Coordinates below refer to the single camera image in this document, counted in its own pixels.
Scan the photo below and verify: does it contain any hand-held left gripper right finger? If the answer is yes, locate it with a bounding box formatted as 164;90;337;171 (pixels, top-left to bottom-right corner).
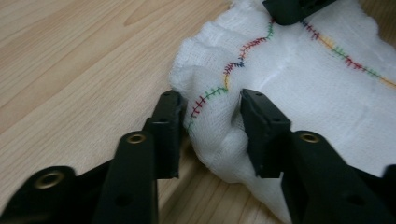
239;88;396;224

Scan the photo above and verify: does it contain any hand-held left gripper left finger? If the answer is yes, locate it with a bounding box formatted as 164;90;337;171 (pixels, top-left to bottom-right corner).
92;90;188;224

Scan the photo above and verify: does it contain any white cloth with coloured stitching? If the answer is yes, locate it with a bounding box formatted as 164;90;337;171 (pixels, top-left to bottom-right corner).
169;0;396;224

